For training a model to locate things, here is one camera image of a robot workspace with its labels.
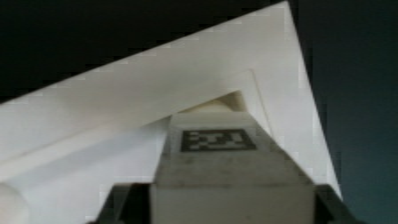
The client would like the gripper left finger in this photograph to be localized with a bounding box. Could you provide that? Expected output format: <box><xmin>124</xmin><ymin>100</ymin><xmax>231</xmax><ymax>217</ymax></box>
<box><xmin>87</xmin><ymin>183</ymin><xmax>151</xmax><ymax>224</ymax></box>

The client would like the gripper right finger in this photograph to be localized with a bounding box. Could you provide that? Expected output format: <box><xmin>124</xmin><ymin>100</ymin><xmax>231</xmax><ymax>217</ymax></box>
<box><xmin>313</xmin><ymin>184</ymin><xmax>368</xmax><ymax>224</ymax></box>

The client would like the white table leg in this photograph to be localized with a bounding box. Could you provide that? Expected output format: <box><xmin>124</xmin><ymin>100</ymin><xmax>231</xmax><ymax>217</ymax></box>
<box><xmin>151</xmin><ymin>112</ymin><xmax>314</xmax><ymax>224</ymax></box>

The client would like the white square tabletop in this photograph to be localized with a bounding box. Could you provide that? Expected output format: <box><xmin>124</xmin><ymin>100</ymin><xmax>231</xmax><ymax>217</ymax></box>
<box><xmin>0</xmin><ymin>3</ymin><xmax>338</xmax><ymax>224</ymax></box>

